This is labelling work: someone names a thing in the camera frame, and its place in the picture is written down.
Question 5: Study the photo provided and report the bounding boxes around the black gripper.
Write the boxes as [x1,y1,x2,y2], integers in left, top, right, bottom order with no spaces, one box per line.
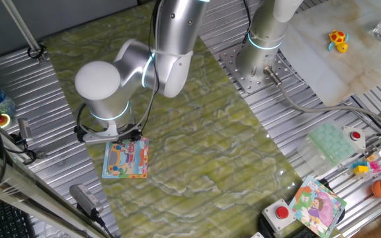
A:
[114,122,144,144]

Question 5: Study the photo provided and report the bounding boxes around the bus picture puzzle board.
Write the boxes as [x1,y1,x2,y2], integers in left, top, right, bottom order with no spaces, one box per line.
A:
[101,136,151,180]

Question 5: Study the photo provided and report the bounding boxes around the green marble pattern mat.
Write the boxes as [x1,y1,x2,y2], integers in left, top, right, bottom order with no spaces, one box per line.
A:
[43,1,343,238]

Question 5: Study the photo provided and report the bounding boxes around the black keyboard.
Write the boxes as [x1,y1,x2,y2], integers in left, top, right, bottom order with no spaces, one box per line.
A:
[0,191,36,238]

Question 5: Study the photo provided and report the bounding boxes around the white metal pole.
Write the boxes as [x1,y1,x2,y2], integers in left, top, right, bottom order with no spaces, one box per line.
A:
[1,0,48,64]

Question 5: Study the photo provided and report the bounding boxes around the grey box with red button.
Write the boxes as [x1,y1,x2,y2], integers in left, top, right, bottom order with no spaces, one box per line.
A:
[262,198,298,232]

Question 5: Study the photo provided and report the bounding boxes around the translucent green ice tray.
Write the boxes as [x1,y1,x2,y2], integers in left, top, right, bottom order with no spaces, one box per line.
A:
[296,119,360,177]

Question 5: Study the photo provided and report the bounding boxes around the white marble slab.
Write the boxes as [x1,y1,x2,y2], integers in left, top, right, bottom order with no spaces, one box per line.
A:
[278,0,381,107]

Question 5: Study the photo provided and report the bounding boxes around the small white red button box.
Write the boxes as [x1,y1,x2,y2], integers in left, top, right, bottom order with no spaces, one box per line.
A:
[342,125,366,150]

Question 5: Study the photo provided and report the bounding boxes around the yellow turtle toy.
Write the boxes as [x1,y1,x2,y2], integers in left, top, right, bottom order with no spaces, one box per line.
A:
[328,29,350,54]

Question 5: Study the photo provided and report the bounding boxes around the colourful building block toy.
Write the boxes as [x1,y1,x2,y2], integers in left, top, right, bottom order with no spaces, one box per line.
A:
[349,159,381,179]

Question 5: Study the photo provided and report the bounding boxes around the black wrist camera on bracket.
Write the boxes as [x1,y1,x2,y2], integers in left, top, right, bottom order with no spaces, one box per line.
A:
[73,102,120,145]

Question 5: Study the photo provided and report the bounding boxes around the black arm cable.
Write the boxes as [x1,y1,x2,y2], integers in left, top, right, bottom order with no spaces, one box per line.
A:
[140,0,162,133]

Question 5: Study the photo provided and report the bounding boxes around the grey camera box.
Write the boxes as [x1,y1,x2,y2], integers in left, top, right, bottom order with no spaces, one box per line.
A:
[69,183,115,238]

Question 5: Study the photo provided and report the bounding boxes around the aluminium frame beam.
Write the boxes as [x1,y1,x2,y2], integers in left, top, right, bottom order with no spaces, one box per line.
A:
[0,141,110,238]

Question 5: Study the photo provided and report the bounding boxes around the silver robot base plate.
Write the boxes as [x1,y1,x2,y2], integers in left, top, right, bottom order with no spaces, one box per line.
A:
[218,42,297,95]

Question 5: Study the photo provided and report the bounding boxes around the red button with yellow ring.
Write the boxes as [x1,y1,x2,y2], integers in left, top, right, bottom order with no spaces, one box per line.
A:
[0,113,13,130]

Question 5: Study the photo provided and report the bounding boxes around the black cable loop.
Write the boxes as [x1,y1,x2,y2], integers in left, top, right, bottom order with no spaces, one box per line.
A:
[27,44,48,61]

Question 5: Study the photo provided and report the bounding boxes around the grey hose with metal connector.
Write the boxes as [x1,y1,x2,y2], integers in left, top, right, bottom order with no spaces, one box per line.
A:
[263,65,381,133]

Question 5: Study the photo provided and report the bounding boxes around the black cable bundle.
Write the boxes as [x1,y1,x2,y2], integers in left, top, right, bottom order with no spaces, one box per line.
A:
[241,0,253,44]

